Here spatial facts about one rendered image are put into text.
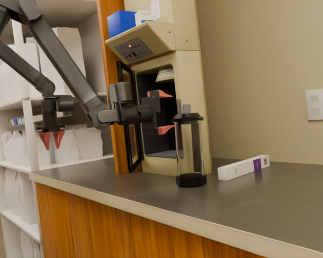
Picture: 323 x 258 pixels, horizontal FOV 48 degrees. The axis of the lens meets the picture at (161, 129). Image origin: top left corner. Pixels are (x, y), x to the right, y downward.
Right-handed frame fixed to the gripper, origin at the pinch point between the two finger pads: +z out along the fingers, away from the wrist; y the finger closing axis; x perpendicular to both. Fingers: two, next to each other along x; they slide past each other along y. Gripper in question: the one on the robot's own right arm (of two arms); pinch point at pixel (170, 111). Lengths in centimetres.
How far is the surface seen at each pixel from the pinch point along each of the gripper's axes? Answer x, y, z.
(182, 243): -21.2, -35.0, -16.1
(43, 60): 137, 38, 6
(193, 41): 6.9, 25.2, 18.5
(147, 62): 26.1, 20.1, 10.2
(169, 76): 16.0, 13.2, 13.3
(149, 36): 10.8, 27.1, 1.8
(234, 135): 23, -15, 54
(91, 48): 162, 52, 52
